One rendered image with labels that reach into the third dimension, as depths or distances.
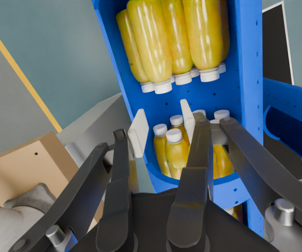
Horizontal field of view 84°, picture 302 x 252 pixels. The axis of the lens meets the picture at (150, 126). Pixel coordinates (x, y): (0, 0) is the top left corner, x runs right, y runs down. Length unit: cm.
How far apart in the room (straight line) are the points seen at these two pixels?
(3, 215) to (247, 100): 63
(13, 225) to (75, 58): 132
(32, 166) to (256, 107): 63
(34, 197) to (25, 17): 148
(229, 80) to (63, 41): 144
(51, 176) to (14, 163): 12
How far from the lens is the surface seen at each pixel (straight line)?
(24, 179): 71
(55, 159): 62
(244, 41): 29
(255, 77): 32
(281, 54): 155
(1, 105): 223
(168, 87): 37
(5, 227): 62
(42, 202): 69
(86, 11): 162
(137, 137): 16
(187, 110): 17
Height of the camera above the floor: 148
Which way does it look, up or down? 66 degrees down
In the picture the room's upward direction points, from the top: 169 degrees counter-clockwise
